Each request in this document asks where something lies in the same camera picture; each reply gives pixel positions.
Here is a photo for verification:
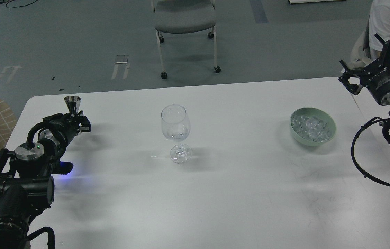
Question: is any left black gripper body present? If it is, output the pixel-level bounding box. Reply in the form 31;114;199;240
38;116;78;156

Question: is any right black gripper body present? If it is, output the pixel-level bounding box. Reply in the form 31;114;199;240
360;59;390;106

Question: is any steel double jigger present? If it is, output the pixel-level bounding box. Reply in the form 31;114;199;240
64;96;82;117

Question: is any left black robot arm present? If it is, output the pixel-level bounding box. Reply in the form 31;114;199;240
0;111;91;249

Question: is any pile of ice cubes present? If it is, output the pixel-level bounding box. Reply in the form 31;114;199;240
290;115;334;142

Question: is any clear wine glass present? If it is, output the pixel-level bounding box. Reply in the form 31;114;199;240
161;104;193;164

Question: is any white office chair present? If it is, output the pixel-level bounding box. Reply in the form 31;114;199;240
347;26;373;70

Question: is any green bowl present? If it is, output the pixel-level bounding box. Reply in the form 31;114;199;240
289;107;337;147

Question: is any grey office chair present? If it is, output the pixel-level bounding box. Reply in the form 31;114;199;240
150;0;221;79

